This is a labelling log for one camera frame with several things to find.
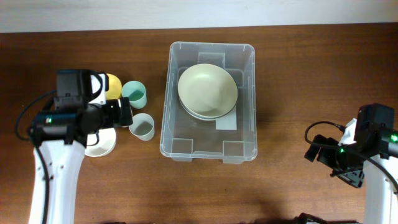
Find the cream bowl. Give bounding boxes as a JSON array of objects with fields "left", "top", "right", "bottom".
[{"left": 177, "top": 63, "right": 238, "bottom": 117}]

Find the blue bowl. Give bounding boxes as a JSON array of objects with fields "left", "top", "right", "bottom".
[{"left": 181, "top": 103, "right": 236, "bottom": 121}]

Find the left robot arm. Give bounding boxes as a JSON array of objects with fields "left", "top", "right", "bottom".
[{"left": 29, "top": 97, "right": 132, "bottom": 223}]

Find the grey cup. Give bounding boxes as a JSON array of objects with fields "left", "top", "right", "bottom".
[{"left": 129, "top": 113, "right": 155, "bottom": 141}]

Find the green cup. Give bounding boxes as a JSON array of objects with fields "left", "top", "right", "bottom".
[{"left": 121, "top": 81, "right": 147, "bottom": 109}]

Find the white label in bin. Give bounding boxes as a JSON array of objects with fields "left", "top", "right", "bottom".
[{"left": 216, "top": 106, "right": 237, "bottom": 131}]

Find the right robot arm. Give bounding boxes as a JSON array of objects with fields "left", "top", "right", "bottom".
[{"left": 304, "top": 118, "right": 397, "bottom": 223}]

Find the clear plastic storage bin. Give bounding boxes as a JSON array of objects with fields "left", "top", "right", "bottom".
[{"left": 160, "top": 42, "right": 258, "bottom": 164}]

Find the white bowl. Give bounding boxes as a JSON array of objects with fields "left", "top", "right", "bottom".
[{"left": 85, "top": 128, "right": 116, "bottom": 157}]

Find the yellow bowl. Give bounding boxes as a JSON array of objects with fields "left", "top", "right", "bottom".
[{"left": 106, "top": 73, "right": 122, "bottom": 100}]

